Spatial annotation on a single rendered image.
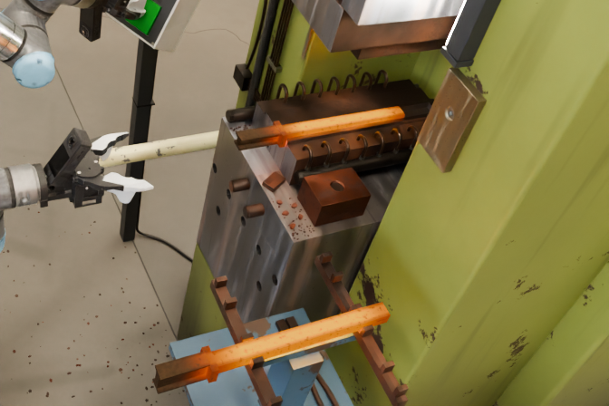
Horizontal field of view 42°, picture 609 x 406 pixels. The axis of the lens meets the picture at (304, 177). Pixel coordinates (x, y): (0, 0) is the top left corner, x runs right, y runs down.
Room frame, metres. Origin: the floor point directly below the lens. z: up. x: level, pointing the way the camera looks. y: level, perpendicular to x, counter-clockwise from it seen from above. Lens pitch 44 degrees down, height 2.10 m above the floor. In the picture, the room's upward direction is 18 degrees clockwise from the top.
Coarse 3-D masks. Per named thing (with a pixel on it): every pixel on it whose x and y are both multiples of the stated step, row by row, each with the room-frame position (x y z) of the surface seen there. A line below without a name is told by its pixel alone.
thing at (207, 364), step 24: (360, 312) 0.86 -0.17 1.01; (384, 312) 0.88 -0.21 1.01; (264, 336) 0.75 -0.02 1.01; (288, 336) 0.77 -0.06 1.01; (312, 336) 0.78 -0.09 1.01; (336, 336) 0.81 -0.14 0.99; (192, 360) 0.66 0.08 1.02; (216, 360) 0.68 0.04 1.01; (240, 360) 0.69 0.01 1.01; (168, 384) 0.63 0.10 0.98
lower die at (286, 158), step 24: (312, 96) 1.43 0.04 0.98; (336, 96) 1.46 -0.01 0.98; (360, 96) 1.49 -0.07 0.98; (384, 96) 1.51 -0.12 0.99; (408, 96) 1.53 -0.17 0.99; (264, 120) 1.32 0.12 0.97; (288, 120) 1.32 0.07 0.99; (312, 120) 1.33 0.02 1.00; (408, 120) 1.44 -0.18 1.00; (288, 144) 1.24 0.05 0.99; (312, 144) 1.26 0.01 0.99; (336, 144) 1.29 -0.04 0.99; (360, 144) 1.31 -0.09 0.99; (408, 144) 1.38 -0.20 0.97; (288, 168) 1.21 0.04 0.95
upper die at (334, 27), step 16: (304, 0) 1.29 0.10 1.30; (320, 0) 1.26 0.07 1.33; (336, 0) 1.22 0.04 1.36; (304, 16) 1.28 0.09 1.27; (320, 16) 1.25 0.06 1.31; (336, 16) 1.21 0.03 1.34; (448, 16) 1.36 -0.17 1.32; (320, 32) 1.23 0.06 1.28; (336, 32) 1.20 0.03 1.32; (352, 32) 1.22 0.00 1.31; (368, 32) 1.24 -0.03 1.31; (384, 32) 1.27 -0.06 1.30; (400, 32) 1.29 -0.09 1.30; (416, 32) 1.32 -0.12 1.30; (432, 32) 1.34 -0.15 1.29; (448, 32) 1.37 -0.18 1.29; (336, 48) 1.21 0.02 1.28; (352, 48) 1.23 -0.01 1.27
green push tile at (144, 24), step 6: (150, 0) 1.51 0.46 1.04; (144, 6) 1.50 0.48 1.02; (150, 6) 1.50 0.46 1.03; (156, 6) 1.50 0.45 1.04; (150, 12) 1.49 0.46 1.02; (156, 12) 1.49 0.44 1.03; (144, 18) 1.49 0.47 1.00; (150, 18) 1.48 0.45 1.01; (156, 18) 1.49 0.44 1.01; (132, 24) 1.48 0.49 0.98; (138, 24) 1.48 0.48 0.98; (144, 24) 1.48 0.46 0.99; (150, 24) 1.48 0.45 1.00; (144, 30) 1.47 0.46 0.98
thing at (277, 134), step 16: (368, 112) 1.40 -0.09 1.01; (384, 112) 1.42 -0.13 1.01; (400, 112) 1.44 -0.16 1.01; (256, 128) 1.23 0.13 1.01; (272, 128) 1.25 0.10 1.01; (288, 128) 1.27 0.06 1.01; (304, 128) 1.29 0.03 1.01; (320, 128) 1.30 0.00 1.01; (336, 128) 1.33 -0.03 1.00; (240, 144) 1.19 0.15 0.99; (256, 144) 1.21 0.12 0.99; (272, 144) 1.23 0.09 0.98
